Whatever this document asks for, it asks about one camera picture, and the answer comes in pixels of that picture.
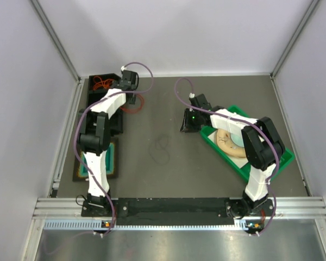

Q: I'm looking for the orange thin cable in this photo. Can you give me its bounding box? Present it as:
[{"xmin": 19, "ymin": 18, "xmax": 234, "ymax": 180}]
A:
[{"xmin": 92, "ymin": 76, "xmax": 117, "ymax": 90}]

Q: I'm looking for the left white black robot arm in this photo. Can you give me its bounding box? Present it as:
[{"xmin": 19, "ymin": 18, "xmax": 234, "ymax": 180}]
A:
[{"xmin": 77, "ymin": 67, "xmax": 139, "ymax": 216}]

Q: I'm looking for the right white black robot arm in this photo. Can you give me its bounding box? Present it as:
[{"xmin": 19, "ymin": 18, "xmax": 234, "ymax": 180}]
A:
[{"xmin": 180, "ymin": 93, "xmax": 285, "ymax": 215}]

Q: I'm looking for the beige painted ceramic plate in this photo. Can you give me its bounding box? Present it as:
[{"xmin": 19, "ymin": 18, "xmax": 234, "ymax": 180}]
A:
[{"xmin": 215, "ymin": 129, "xmax": 246, "ymax": 158}]

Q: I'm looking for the black compartment organizer bin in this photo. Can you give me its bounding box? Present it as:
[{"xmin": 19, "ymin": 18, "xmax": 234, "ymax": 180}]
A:
[{"xmin": 86, "ymin": 73, "xmax": 123, "ymax": 136}]

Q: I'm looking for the white square board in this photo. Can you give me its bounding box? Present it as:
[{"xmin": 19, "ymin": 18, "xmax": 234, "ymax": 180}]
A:
[{"xmin": 208, "ymin": 131, "xmax": 248, "ymax": 169}]

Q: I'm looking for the green plastic tray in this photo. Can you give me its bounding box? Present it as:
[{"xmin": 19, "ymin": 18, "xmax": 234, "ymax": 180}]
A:
[{"xmin": 200, "ymin": 105, "xmax": 296, "ymax": 183}]

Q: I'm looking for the teal sponge on black tray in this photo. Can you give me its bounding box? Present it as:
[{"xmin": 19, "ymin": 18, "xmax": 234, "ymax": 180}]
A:
[{"xmin": 72, "ymin": 137, "xmax": 119, "ymax": 182}]

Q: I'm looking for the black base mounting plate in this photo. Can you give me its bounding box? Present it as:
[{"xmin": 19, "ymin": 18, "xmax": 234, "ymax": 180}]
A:
[{"xmin": 81, "ymin": 197, "xmax": 273, "ymax": 221}]

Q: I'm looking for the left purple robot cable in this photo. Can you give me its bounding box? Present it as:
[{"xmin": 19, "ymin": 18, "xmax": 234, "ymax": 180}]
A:
[{"xmin": 73, "ymin": 61, "xmax": 154, "ymax": 237}]

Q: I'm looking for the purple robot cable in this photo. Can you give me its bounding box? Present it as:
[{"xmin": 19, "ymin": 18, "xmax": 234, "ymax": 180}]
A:
[
  {"xmin": 73, "ymin": 61, "xmax": 154, "ymax": 237},
  {"xmin": 174, "ymin": 78, "xmax": 278, "ymax": 236}
]

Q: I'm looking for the grey thin cable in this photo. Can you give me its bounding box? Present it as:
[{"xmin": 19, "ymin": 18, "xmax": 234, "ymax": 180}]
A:
[{"xmin": 148, "ymin": 135, "xmax": 171, "ymax": 165}]

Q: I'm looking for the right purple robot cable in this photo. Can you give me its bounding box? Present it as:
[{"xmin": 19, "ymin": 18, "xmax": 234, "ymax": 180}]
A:
[{"xmin": 174, "ymin": 78, "xmax": 278, "ymax": 236}]

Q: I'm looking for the grey slotted cable duct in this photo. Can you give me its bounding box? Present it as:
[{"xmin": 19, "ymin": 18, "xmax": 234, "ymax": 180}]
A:
[{"xmin": 43, "ymin": 219, "xmax": 260, "ymax": 232}]

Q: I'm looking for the aluminium front frame rail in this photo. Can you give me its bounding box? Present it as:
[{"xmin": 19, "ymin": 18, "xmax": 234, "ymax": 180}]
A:
[{"xmin": 33, "ymin": 197, "xmax": 326, "ymax": 219}]

